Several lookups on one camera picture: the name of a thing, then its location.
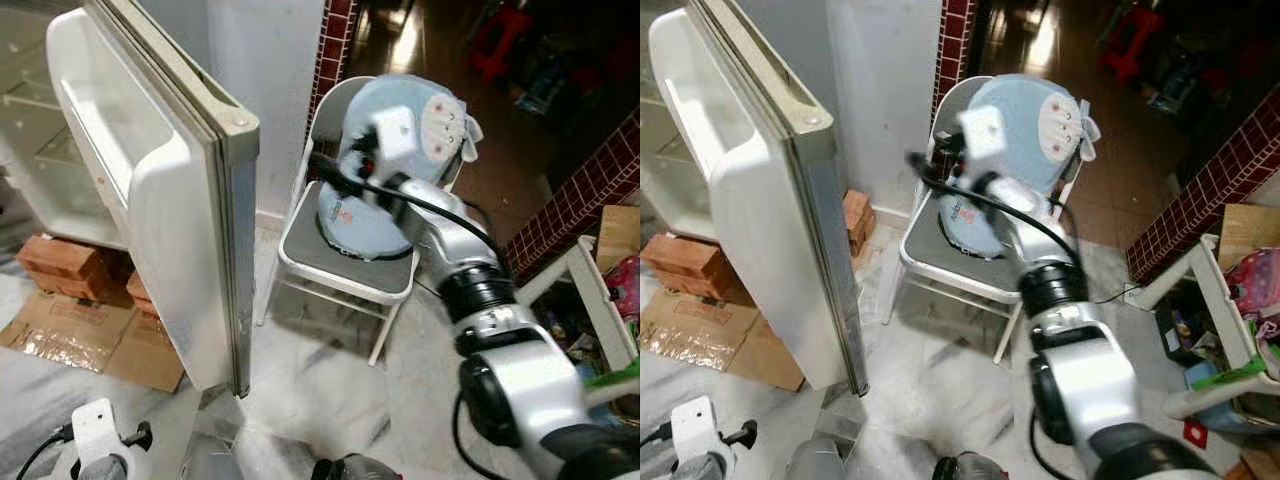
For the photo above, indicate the pink patterned bag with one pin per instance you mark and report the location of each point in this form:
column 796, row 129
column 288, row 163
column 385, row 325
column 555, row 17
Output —
column 625, row 290
column 1255, row 285

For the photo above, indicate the flat brown cardboard sheet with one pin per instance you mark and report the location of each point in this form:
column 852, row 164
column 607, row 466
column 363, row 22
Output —
column 710, row 335
column 70, row 335

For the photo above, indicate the grey fridge door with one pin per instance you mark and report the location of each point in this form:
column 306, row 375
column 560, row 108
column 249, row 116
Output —
column 170, row 230
column 770, row 230

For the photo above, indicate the small white table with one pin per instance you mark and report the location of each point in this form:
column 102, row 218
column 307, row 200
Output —
column 585, row 290
column 1215, row 300

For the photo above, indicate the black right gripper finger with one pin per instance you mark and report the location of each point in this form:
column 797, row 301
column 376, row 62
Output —
column 327, row 168
column 920, row 167

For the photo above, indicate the red plastic stool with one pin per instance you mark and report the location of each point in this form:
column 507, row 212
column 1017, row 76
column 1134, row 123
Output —
column 500, row 40
column 1130, row 42

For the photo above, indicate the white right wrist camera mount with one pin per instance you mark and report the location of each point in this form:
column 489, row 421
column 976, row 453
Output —
column 392, row 140
column 985, row 138

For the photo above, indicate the silver robot right leg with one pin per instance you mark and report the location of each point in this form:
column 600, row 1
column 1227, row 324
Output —
column 970, row 469
column 355, row 470

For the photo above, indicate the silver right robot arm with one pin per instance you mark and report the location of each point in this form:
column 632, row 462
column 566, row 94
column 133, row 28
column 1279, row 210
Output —
column 520, row 360
column 1090, row 370

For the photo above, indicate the light blue baby cushion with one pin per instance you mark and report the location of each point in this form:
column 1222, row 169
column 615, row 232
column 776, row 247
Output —
column 370, row 230
column 1030, row 110

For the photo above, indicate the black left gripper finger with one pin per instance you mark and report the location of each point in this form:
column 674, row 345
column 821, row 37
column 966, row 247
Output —
column 750, row 433
column 145, row 435

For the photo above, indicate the white folding chair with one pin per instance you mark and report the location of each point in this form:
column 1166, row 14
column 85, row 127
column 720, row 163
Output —
column 340, row 270
column 950, row 270

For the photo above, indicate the brown cardboard box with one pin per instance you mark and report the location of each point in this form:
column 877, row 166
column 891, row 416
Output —
column 1250, row 230
column 620, row 235

